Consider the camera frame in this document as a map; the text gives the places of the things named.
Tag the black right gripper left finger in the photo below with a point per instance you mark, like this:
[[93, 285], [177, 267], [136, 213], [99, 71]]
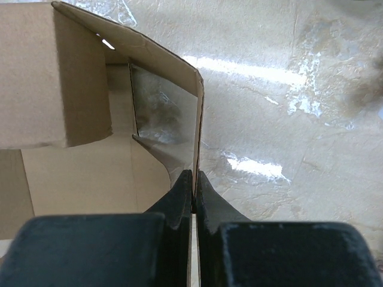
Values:
[[128, 249]]

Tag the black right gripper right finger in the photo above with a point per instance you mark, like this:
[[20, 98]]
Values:
[[236, 251]]

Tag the brown cardboard box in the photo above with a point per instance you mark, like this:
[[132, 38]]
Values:
[[54, 86]]

